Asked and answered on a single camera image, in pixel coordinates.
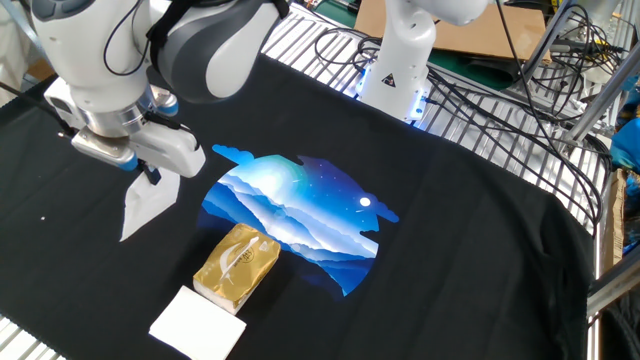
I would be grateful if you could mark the aluminium frame bar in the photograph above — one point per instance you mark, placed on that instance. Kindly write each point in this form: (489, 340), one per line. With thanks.
(615, 287)

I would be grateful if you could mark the brown cardboard piece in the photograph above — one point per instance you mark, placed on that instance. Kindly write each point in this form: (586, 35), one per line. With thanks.
(616, 220)

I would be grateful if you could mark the white tissue sheet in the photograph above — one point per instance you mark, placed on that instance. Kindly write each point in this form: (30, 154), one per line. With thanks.
(235, 257)
(145, 205)

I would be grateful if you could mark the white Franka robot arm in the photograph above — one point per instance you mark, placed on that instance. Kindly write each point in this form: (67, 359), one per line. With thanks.
(100, 50)

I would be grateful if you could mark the brown cardboard sheet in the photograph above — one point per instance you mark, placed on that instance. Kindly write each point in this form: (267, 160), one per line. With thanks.
(490, 30)

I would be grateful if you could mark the aluminium frame post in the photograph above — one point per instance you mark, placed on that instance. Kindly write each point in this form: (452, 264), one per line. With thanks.
(550, 35)
(600, 100)

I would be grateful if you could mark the gold tissue pack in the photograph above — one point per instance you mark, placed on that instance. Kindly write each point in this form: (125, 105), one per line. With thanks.
(265, 252)

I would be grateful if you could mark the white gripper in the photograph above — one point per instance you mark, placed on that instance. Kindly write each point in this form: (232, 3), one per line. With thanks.
(172, 155)

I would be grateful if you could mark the folded square white napkin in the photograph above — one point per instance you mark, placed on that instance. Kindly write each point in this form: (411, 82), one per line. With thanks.
(197, 325)

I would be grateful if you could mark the blue plastic bag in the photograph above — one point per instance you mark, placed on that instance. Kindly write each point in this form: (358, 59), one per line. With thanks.
(627, 145)

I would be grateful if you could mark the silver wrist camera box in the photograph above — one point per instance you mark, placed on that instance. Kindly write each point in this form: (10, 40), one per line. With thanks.
(102, 147)

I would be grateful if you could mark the black T-shirt with blue print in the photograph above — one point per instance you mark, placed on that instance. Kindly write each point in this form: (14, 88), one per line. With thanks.
(450, 250)

